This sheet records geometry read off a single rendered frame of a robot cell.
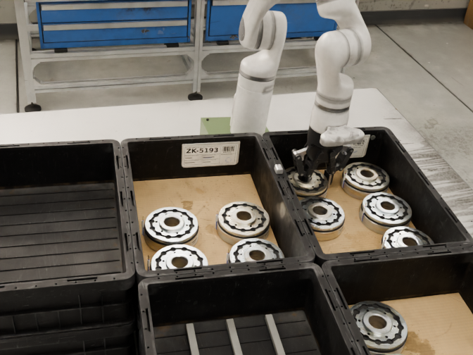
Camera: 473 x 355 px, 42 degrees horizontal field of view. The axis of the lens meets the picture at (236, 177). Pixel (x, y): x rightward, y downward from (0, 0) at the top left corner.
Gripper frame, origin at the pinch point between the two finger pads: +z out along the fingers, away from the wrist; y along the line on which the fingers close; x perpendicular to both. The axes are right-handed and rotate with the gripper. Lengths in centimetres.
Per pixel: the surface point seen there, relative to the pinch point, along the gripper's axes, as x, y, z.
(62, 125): -58, 48, 15
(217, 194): -3.0, 21.5, 2.2
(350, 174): 0.2, -7.9, -0.7
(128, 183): 2.0, 41.3, -7.8
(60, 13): -188, 36, 36
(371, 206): 11.8, -6.8, -1.0
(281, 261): 28.4, 21.1, -7.8
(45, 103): -194, 47, 85
